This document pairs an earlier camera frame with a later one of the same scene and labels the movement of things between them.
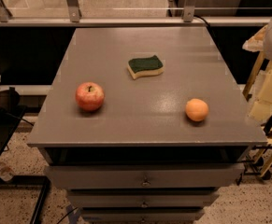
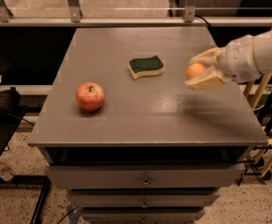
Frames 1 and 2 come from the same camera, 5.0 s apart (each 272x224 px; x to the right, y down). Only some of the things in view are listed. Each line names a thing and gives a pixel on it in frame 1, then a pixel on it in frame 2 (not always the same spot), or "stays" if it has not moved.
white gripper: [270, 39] to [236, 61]
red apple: [90, 96] stays
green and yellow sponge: [137, 67] stays
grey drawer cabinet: [138, 159] stays
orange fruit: [196, 109] to [194, 70]
